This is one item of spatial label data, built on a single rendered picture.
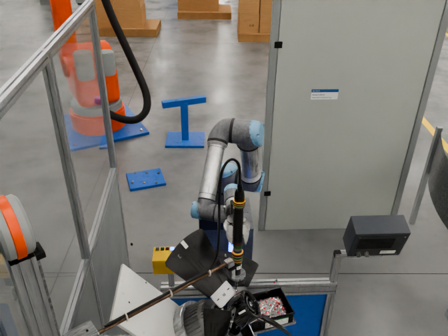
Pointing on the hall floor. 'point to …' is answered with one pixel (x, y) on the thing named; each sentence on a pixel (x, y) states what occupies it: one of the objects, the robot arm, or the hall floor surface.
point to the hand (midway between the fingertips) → (238, 239)
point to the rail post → (327, 315)
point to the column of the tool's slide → (32, 296)
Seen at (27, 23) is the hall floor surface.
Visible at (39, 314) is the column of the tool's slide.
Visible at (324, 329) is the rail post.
